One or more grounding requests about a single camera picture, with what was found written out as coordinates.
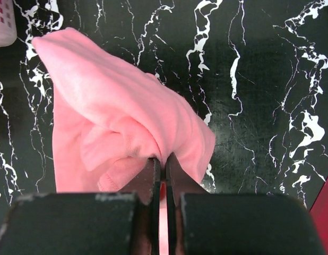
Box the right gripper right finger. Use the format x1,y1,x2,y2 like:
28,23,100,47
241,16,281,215
165,154,325,254

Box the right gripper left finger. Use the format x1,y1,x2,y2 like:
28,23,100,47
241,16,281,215
0,158,161,254

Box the light pink t shirt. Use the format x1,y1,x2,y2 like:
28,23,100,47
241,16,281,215
31,27,217,255

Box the red plastic folding board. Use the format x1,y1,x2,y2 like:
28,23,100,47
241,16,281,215
310,178,328,254

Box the white plastic laundry basket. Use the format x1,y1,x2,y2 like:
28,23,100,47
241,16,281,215
0,0,17,47

